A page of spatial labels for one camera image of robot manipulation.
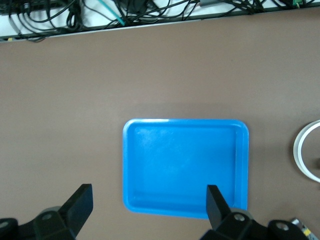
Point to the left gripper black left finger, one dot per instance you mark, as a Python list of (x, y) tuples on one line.
[(75, 207)]

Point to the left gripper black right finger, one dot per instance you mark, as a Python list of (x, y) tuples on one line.
[(217, 212)]

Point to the blue plastic tray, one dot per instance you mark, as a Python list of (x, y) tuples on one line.
[(180, 160)]

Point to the grey plug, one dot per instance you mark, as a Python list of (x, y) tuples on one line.
[(207, 2)]

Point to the green terminal connector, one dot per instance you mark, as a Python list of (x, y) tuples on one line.
[(297, 2)]

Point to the large white curved bracket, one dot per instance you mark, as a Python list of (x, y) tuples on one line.
[(297, 150)]

